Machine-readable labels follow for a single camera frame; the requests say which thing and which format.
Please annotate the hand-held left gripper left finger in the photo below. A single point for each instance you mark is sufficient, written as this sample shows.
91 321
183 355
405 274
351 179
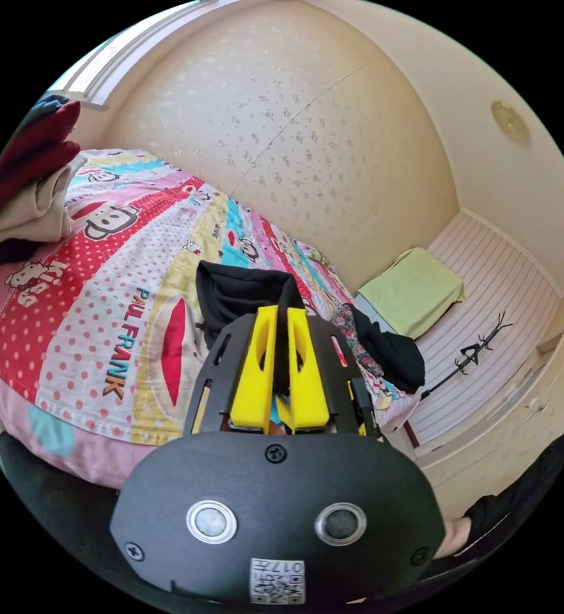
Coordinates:
251 379

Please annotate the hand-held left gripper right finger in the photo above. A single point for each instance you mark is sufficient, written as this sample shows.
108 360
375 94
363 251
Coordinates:
310 384

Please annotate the black pants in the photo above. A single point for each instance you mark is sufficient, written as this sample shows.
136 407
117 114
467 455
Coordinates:
243 292

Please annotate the person's left forearm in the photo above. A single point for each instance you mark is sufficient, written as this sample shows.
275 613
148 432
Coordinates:
522 499

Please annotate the person's left hand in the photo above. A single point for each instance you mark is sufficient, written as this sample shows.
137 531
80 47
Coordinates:
454 537

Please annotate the pile of clothes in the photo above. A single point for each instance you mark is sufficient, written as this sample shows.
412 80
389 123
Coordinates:
23 158
392 352

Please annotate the cabinet with green cloth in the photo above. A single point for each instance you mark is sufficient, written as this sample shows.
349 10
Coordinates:
414 295

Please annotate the black coat rack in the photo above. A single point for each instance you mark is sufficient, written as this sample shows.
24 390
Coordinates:
469 356

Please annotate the bed with printed cartoon sheet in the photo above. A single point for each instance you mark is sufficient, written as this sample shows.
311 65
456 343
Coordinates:
119 249

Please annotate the round ceiling lamp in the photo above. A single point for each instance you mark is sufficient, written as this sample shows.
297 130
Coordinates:
510 121

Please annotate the window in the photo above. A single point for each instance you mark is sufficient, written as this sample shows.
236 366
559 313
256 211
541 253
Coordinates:
111 50

